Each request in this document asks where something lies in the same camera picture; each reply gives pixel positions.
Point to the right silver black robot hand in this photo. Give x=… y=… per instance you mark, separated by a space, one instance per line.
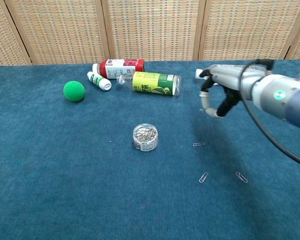
x=230 y=77

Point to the silver paperclip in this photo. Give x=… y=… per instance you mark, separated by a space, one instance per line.
x=241 y=177
x=198 y=144
x=203 y=177

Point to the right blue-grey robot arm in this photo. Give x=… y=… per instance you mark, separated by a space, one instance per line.
x=297 y=105

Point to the clear round paperclip container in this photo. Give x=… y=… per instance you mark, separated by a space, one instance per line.
x=145 y=137

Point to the clear water bottle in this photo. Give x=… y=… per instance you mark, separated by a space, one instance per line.
x=198 y=73

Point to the yellow green label bottle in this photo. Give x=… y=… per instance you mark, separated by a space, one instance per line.
x=150 y=83

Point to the red juice bottle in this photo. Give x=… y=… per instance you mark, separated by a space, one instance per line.
x=120 y=68

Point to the small white green bottle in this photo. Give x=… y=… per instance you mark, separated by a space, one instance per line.
x=98 y=80

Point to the green foam ball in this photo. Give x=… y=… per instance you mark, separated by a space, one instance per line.
x=74 y=90

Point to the blue felt table mat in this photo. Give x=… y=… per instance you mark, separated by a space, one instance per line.
x=65 y=162

